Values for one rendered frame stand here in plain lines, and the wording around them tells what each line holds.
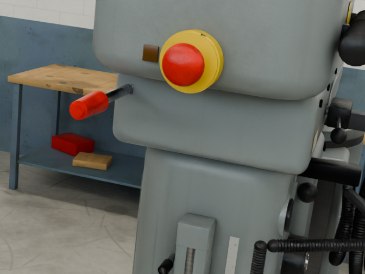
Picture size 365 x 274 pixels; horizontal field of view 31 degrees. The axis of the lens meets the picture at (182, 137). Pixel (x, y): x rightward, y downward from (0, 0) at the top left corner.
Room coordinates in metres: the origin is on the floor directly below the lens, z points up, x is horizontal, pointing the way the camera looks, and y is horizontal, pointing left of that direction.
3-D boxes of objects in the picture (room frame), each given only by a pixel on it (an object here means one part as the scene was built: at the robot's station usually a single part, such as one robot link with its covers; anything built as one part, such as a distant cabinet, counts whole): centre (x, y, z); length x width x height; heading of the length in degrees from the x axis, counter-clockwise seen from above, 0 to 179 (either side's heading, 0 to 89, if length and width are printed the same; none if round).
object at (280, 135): (0.89, -0.07, 1.68); 0.34 x 0.24 x 0.10; 165
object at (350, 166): (0.84, -0.20, 1.59); 0.08 x 0.02 x 0.04; 75
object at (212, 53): (0.63, 0.00, 1.76); 0.06 x 0.02 x 0.06; 75
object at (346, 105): (0.88, -0.21, 1.66); 0.12 x 0.04 x 0.04; 165
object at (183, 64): (0.61, 0.01, 1.76); 0.04 x 0.03 x 0.04; 75
